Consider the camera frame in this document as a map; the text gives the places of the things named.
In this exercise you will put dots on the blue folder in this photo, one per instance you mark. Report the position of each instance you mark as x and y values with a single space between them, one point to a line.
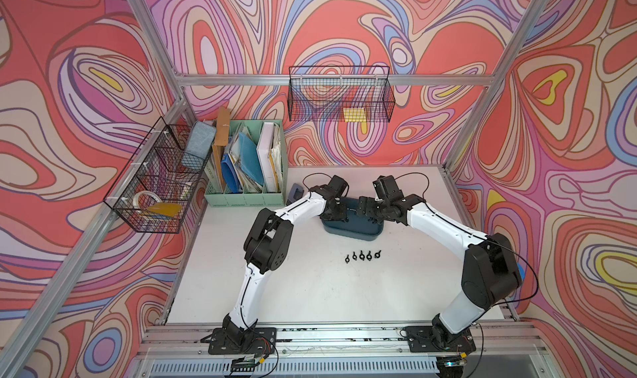
240 166

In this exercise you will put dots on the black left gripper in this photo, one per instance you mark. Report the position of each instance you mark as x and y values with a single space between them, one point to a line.
342 213

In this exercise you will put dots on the black wire basket left wall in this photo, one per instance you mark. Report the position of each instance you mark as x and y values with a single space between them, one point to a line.
156 166

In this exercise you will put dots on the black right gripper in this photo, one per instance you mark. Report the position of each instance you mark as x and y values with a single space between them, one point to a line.
368 209

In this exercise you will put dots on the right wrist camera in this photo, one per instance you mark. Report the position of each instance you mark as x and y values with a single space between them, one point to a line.
387 189

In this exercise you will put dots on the black wire basket wall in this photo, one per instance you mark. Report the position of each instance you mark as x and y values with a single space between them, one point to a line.
319 93
156 166

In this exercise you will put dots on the yellow card in basket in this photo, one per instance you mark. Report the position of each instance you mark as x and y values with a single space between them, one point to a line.
164 210

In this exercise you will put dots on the brown cardboard folder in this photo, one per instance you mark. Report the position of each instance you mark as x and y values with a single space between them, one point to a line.
220 142

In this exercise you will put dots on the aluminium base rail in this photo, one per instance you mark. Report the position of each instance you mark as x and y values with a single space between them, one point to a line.
492 349

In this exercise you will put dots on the white binder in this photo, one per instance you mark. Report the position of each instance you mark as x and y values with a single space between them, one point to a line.
265 157

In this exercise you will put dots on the white tape roll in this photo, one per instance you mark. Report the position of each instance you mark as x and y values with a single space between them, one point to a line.
144 199

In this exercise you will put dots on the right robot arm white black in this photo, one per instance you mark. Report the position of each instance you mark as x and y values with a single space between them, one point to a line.
490 272

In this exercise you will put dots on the yellow sticky note pad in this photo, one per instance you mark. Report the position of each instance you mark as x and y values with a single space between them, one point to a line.
355 115

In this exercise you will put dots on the grey blue hole punch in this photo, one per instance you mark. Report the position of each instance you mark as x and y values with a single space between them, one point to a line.
295 193

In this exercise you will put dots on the grey blue sponge pad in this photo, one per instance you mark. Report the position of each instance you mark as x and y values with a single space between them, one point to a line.
199 143

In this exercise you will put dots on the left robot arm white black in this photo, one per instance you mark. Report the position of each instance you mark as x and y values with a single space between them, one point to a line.
267 246

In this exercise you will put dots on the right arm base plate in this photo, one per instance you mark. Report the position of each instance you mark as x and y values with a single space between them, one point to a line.
429 339

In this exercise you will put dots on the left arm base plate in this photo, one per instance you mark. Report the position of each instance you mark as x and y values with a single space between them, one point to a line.
258 341

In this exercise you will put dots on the green plastic file organizer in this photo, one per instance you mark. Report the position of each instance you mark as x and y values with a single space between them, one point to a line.
227 199

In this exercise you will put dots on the dark teal storage box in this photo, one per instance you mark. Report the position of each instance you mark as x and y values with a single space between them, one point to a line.
355 227

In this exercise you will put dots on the black wire basket back wall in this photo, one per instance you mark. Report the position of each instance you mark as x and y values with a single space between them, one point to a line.
319 93

